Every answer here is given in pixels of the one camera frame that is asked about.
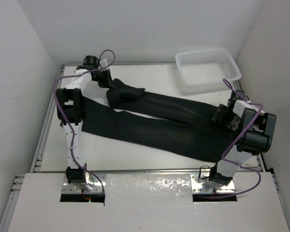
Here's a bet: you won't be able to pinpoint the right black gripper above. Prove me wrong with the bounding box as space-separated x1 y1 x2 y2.
212 104 241 132

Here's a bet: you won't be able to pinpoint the black trousers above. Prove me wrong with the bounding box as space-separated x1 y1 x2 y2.
82 79 235 163

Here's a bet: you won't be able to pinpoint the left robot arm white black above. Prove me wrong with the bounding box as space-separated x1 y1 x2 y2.
54 56 112 185

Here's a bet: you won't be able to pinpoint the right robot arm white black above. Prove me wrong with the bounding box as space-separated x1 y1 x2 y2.
208 91 276 186

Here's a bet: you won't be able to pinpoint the white plastic basket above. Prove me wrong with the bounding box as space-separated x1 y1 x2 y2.
175 48 241 88

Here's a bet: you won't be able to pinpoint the white front cover board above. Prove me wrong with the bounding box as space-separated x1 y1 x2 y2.
9 173 289 232

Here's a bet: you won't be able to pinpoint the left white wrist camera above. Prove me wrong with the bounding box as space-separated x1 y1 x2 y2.
100 58 108 67

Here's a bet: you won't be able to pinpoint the aluminium table frame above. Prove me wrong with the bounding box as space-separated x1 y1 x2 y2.
0 63 280 232

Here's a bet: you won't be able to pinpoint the black cable loop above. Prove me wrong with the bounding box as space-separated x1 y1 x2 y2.
199 165 212 182

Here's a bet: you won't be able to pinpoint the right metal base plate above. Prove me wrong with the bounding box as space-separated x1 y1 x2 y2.
191 170 236 195

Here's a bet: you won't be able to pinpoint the metal base plate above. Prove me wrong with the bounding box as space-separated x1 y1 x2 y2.
191 170 236 195
61 172 106 195

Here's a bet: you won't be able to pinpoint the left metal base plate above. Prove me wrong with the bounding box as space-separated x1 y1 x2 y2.
61 172 106 195

